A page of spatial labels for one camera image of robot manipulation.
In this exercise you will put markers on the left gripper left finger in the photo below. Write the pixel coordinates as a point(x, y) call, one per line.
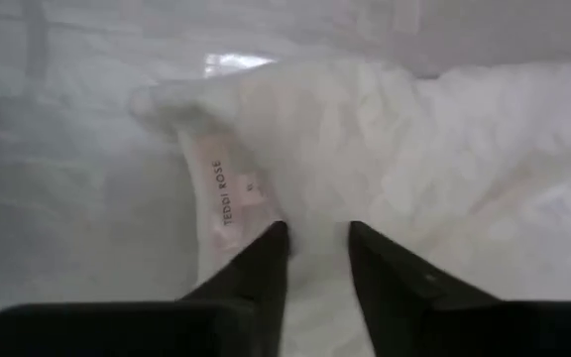
point(117, 329)

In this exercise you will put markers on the white knitted garment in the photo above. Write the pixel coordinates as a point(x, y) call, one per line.
point(414, 173)

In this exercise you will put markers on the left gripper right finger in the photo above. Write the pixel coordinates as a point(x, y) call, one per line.
point(439, 322)

